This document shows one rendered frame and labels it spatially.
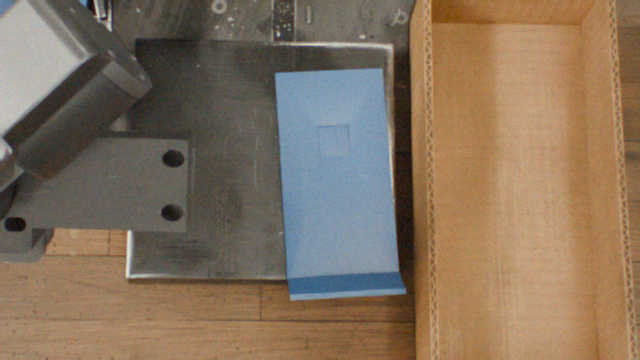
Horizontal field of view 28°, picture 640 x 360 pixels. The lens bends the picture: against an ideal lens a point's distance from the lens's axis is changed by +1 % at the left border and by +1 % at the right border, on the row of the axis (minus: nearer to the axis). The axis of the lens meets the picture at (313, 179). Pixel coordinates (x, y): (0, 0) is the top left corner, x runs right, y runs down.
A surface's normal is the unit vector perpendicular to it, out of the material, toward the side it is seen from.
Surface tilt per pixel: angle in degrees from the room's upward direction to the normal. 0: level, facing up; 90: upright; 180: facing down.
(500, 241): 0
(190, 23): 0
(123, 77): 56
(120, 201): 25
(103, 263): 0
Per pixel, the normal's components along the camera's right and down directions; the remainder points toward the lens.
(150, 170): 0.04, 0.18
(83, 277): 0.05, -0.25
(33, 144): 0.37, 0.50
